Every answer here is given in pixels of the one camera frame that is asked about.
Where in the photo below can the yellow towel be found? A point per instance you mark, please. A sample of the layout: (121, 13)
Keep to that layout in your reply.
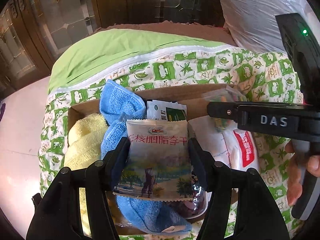
(85, 138)

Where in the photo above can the shallow cardboard box tray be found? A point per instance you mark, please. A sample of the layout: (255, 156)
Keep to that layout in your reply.
(189, 95)

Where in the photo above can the green patterned quilt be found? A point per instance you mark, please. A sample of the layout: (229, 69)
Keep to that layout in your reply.
(141, 60)

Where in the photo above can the large plastic bagged pillow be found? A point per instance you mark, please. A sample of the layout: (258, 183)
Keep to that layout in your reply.
(253, 26)

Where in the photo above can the person right hand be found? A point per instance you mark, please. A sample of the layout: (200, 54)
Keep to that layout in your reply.
(294, 187)

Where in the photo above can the dried plum snack packet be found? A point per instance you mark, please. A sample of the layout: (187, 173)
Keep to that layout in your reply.
(158, 157)

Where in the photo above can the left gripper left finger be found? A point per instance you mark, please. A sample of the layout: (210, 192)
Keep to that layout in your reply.
(114, 163)

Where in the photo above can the cartoon clear pouch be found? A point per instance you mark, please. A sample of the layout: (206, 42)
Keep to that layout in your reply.
(192, 201)

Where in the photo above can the wooden glass door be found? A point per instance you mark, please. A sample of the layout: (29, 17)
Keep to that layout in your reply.
(35, 33)

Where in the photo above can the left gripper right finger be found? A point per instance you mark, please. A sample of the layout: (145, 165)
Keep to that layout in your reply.
(203, 164)

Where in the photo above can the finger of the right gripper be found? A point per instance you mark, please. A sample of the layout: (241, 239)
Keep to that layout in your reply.
(223, 110)

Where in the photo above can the green herbal granule sachet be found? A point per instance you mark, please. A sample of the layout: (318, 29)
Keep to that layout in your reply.
(166, 111)

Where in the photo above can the small bag green items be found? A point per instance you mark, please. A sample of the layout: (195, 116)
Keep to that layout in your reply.
(227, 94)

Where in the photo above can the blue towel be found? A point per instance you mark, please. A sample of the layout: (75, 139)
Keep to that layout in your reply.
(118, 104)

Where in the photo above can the red white wet wipe pack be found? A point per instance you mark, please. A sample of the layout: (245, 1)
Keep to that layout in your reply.
(241, 149)

